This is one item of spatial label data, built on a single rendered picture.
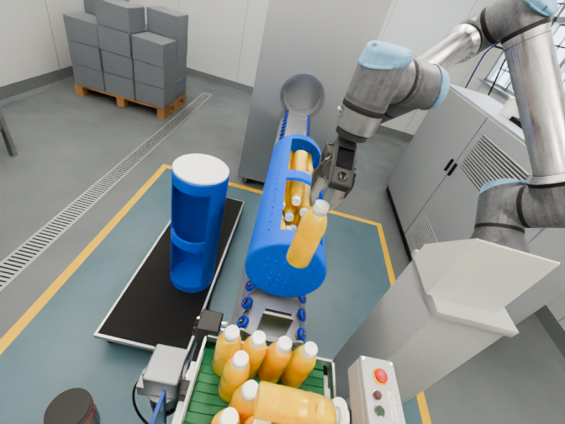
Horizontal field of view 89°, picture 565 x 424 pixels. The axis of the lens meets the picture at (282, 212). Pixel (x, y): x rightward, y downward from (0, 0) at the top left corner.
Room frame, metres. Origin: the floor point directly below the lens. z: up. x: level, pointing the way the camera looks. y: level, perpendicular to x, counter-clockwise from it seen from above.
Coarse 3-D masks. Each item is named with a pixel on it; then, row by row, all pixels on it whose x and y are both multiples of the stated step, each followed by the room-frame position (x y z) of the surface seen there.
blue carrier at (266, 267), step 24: (288, 144) 1.40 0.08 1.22; (312, 144) 1.48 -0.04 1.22; (264, 192) 1.03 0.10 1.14; (264, 216) 0.82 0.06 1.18; (264, 240) 0.69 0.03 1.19; (288, 240) 0.68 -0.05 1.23; (264, 264) 0.66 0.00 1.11; (288, 264) 0.67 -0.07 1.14; (312, 264) 0.68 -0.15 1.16; (264, 288) 0.66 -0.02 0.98; (288, 288) 0.67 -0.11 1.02; (312, 288) 0.68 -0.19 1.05
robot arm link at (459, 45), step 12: (480, 12) 1.19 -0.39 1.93; (468, 24) 1.15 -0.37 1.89; (480, 24) 1.16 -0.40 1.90; (456, 36) 1.11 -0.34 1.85; (468, 36) 1.13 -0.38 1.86; (480, 36) 1.14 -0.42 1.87; (432, 48) 1.04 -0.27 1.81; (444, 48) 1.03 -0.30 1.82; (456, 48) 1.05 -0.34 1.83; (468, 48) 1.11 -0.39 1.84; (480, 48) 1.15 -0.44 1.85; (420, 60) 0.95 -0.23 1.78; (432, 60) 0.96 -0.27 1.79; (444, 60) 0.99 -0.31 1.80; (456, 60) 1.05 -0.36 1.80; (468, 60) 1.15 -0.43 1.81; (384, 120) 0.73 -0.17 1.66
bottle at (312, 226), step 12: (312, 216) 0.58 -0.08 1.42; (324, 216) 0.60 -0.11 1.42; (300, 228) 0.58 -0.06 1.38; (312, 228) 0.57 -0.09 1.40; (324, 228) 0.58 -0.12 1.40; (300, 240) 0.57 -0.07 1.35; (312, 240) 0.57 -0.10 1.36; (288, 252) 0.58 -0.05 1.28; (300, 252) 0.56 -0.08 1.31; (312, 252) 0.57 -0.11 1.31; (300, 264) 0.56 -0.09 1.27
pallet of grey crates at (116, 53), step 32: (96, 0) 3.51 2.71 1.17; (128, 0) 4.26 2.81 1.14; (96, 32) 3.52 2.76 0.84; (128, 32) 3.54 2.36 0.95; (160, 32) 3.96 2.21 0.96; (96, 64) 3.50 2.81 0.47; (128, 64) 3.54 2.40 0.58; (160, 64) 3.57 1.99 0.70; (128, 96) 3.54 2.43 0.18; (160, 96) 3.57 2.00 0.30
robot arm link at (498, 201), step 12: (504, 180) 1.04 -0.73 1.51; (516, 180) 1.03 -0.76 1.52; (480, 192) 1.07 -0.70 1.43; (492, 192) 1.02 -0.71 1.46; (504, 192) 1.00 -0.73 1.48; (516, 192) 0.97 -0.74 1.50; (480, 204) 1.01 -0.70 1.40; (492, 204) 0.98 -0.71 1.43; (504, 204) 0.95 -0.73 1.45; (516, 204) 0.93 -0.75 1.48; (480, 216) 0.97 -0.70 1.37; (492, 216) 0.94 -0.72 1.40; (504, 216) 0.93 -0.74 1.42; (516, 216) 0.92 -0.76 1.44
